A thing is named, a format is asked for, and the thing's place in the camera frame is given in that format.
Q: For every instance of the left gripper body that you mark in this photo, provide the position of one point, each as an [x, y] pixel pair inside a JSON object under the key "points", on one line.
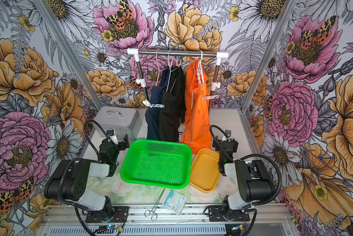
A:
{"points": [[120, 147]]}

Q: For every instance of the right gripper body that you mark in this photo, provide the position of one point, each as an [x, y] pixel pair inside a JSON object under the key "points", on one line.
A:
{"points": [[218, 148]]}

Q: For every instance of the white clothespin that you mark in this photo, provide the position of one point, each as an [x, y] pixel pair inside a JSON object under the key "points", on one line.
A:
{"points": [[147, 103]]}

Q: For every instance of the navy blue shorts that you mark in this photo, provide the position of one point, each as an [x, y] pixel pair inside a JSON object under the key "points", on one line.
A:
{"points": [[152, 114]]}

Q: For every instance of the pink hanger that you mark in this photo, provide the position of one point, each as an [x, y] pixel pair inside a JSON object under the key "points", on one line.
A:
{"points": [[158, 68]]}

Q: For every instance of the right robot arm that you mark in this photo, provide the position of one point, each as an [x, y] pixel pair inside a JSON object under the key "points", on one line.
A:
{"points": [[255, 186]]}

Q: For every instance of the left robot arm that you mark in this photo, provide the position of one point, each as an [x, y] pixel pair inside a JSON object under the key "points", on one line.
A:
{"points": [[68, 183]]}

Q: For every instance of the orange shorts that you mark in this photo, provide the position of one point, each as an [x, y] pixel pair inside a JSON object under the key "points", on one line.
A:
{"points": [[197, 132]]}

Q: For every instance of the black shorts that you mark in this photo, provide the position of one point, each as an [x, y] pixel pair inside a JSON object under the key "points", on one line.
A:
{"points": [[173, 114]]}

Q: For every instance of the white hanger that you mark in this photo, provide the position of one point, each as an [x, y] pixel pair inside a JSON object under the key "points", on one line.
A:
{"points": [[200, 74]]}

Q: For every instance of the blue hanger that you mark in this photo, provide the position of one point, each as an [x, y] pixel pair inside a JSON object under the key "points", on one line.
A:
{"points": [[169, 69]]}

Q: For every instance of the yellow plastic tray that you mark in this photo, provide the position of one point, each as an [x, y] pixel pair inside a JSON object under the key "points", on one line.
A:
{"points": [[204, 173]]}

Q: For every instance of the silver metal case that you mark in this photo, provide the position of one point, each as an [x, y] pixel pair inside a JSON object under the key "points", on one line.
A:
{"points": [[122, 120]]}

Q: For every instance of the pink clothespin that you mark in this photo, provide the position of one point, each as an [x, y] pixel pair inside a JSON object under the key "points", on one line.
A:
{"points": [[210, 97]]}

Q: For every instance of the green plastic basket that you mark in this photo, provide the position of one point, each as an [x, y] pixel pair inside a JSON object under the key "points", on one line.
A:
{"points": [[157, 163]]}

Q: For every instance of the green clothespin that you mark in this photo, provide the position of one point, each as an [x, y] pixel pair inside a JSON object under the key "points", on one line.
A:
{"points": [[158, 105]]}

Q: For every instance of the surgical mask packet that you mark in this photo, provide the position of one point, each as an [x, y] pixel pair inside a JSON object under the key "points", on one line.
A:
{"points": [[175, 202]]}

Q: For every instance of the metal surgical scissors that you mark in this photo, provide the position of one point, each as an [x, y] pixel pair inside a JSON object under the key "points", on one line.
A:
{"points": [[152, 212]]}

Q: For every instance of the clothes rack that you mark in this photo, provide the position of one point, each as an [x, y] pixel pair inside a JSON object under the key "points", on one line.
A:
{"points": [[219, 56]]}

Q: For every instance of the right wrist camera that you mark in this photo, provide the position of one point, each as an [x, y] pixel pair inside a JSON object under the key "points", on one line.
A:
{"points": [[227, 136]]}

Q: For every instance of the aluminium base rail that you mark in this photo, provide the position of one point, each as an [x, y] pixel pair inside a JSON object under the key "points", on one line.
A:
{"points": [[196, 220]]}

